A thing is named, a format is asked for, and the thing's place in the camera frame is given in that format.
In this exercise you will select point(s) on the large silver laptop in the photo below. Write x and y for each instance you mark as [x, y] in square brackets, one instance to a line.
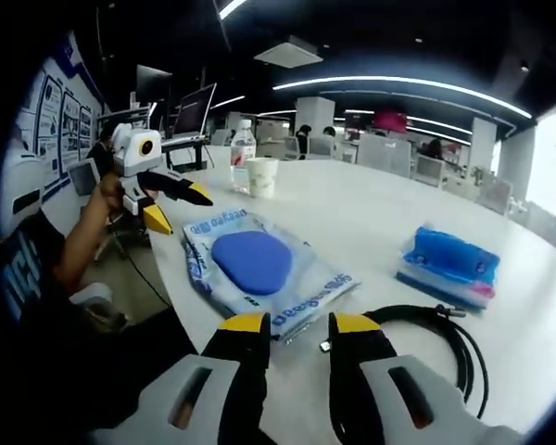
[194, 111]

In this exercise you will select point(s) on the ceiling air conditioner unit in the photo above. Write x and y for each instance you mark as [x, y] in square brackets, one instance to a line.
[287, 54]

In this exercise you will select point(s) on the white paper cup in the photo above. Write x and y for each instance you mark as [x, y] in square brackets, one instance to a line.
[261, 178]

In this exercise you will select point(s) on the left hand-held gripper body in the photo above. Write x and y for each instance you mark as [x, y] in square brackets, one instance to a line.
[130, 157]

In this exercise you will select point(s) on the blue white wall posters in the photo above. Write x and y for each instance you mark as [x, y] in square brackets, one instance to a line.
[60, 120]

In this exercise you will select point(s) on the white chest-worn device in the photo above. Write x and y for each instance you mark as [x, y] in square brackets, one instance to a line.
[23, 181]

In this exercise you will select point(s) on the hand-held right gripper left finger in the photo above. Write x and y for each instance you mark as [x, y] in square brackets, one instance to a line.
[245, 398]

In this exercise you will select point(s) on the ceiling light strip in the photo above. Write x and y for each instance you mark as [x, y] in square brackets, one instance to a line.
[231, 7]
[398, 82]

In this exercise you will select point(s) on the black monitor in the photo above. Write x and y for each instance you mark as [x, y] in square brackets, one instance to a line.
[153, 83]

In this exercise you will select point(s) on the red hanging screen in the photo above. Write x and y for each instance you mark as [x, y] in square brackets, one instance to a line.
[390, 120]

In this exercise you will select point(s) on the group of white office chairs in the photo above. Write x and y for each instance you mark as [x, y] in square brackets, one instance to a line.
[431, 171]

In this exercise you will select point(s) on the person's left hand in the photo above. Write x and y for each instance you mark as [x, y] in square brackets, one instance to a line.
[105, 194]

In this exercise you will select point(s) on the clear plastic water bottle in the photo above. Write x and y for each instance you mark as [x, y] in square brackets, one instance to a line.
[243, 153]

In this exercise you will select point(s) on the white office chair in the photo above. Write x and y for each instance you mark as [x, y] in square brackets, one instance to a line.
[83, 176]

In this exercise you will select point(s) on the person's own body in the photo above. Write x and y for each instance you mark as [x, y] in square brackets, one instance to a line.
[74, 352]

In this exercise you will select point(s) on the white table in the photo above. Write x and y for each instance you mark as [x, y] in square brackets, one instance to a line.
[352, 222]

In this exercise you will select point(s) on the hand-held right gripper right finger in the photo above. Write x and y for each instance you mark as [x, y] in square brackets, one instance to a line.
[352, 398]

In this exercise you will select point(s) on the blue tissue pack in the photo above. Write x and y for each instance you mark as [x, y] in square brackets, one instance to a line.
[445, 259]

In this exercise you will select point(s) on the bright window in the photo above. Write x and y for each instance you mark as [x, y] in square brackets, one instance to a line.
[553, 162]

